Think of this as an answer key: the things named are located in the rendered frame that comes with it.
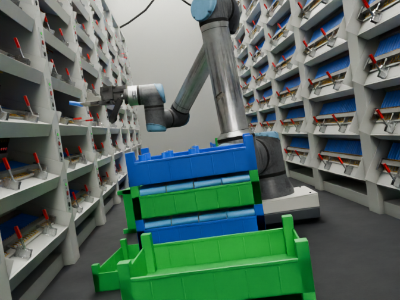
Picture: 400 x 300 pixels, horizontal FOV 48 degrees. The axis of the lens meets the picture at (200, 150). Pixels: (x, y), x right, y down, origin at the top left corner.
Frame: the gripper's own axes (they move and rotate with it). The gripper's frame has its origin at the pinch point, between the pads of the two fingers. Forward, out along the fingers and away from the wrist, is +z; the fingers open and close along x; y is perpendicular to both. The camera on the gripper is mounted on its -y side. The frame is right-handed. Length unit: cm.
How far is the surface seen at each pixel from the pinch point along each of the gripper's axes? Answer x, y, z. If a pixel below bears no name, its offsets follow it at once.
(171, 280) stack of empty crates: 137, -39, -35
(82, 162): -14.3, -26.5, 6.4
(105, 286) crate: 75, -59, -14
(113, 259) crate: 57, -56, -14
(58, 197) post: 39, -36, 6
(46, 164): 39.0, -23.1, 8.9
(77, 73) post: -31.4, 19.0, 6.9
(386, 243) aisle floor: 75, -56, -99
